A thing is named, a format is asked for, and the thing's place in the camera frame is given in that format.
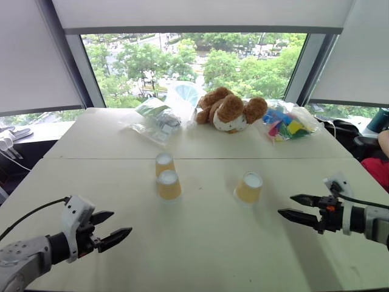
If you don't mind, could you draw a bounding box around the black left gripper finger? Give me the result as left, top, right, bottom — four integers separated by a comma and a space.
91, 210, 115, 227
98, 226, 133, 254

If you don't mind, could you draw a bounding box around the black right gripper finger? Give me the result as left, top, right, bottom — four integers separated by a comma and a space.
289, 194, 323, 209
277, 208, 322, 231

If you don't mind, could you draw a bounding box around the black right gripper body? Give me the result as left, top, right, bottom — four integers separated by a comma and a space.
315, 195, 344, 235

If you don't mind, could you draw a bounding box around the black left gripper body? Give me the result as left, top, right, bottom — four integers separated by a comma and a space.
75, 217, 103, 259

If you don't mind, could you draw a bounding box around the yellow paper cup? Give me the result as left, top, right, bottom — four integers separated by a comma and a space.
155, 169, 183, 204
233, 170, 264, 208
154, 152, 176, 177

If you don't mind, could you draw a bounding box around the person in red clothing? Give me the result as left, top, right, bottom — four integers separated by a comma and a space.
360, 128, 389, 194

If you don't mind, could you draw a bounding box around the black bag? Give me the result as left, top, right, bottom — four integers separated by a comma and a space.
315, 117, 363, 153

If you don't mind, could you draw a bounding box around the plastic bag of colourful blocks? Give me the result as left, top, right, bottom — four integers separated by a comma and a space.
261, 99, 323, 146

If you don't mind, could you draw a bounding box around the dark side desk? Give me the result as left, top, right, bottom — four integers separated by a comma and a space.
0, 120, 76, 197

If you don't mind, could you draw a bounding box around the dark green tumbler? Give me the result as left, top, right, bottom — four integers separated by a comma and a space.
365, 107, 389, 135

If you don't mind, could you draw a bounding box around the plastic bag with green packets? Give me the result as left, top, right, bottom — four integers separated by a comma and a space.
119, 97, 184, 149

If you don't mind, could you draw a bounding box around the white slipper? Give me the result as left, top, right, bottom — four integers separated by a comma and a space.
10, 127, 33, 141

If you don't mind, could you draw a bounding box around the white plug adapter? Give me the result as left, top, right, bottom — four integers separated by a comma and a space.
0, 133, 22, 161

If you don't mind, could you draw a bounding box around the brown teddy bear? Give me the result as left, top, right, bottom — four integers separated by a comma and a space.
195, 86, 269, 135

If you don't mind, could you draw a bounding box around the grey window pillar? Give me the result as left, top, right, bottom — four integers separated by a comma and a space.
38, 0, 106, 109
283, 33, 339, 106

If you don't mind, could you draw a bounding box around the clear plastic bag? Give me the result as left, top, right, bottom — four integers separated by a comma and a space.
165, 80, 208, 128

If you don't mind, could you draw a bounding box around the white roller blind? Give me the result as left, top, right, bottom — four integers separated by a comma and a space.
308, 0, 389, 110
50, 0, 357, 35
0, 0, 85, 117

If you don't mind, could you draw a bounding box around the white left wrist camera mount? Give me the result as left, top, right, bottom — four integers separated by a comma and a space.
60, 195, 96, 264

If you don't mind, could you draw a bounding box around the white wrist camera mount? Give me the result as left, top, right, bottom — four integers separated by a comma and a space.
322, 172, 355, 236
60, 195, 96, 264

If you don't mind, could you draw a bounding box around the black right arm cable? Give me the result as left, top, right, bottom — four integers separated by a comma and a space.
333, 189, 389, 210

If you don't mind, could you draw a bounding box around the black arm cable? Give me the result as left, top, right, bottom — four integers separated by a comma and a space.
333, 189, 389, 210
0, 196, 69, 242

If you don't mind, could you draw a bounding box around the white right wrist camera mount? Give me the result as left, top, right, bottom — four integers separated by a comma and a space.
322, 172, 355, 236

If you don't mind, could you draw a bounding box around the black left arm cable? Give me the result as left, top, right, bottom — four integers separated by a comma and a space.
0, 196, 69, 242

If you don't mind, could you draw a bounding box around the thin white cable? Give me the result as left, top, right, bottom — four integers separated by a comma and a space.
0, 150, 32, 172

